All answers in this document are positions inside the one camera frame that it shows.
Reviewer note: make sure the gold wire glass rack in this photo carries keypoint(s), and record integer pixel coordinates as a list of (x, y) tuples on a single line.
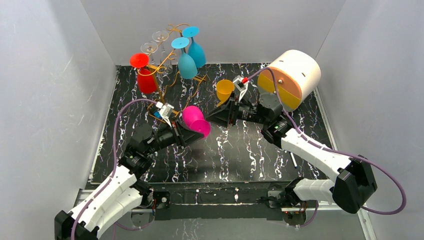
[(164, 66)]

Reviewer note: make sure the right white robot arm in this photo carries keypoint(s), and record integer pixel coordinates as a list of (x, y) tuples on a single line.
[(350, 180)]

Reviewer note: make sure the light blue wine glass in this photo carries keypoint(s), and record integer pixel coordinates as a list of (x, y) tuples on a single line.
[(186, 64)]

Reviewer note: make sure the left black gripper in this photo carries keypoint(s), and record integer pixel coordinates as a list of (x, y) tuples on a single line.
[(180, 133)]

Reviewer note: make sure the blue white marker pen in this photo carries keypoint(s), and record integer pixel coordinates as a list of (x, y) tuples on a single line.
[(293, 160)]

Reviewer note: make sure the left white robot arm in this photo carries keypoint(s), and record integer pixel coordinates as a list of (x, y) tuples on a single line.
[(124, 189)]

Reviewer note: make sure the yellow wine glass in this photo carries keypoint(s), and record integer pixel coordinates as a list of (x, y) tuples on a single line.
[(224, 89)]

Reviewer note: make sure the clear wine glass rear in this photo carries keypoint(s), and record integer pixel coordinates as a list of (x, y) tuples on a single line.
[(159, 37)]

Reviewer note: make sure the clear wine glass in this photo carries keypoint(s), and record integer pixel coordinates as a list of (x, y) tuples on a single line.
[(149, 48), (159, 37)]

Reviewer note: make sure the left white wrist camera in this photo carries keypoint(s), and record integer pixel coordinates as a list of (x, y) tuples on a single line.
[(165, 110)]

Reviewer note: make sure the black marble pattern mat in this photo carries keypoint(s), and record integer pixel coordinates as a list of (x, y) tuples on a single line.
[(236, 153)]

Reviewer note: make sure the clear wine glass front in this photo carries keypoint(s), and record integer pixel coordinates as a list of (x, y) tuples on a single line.
[(149, 48)]

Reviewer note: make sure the white cylindrical drawer box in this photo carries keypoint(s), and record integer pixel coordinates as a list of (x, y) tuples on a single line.
[(297, 75)]

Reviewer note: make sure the magenta wine glass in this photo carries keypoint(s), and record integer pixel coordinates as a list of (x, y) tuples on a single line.
[(196, 121)]

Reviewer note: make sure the teal blue wine glass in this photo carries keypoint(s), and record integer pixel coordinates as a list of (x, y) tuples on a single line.
[(195, 50)]

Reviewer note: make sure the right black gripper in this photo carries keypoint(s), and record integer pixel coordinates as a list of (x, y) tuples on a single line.
[(230, 112)]

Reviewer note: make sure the red wine glass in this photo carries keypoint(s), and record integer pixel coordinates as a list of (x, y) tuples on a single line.
[(145, 81)]

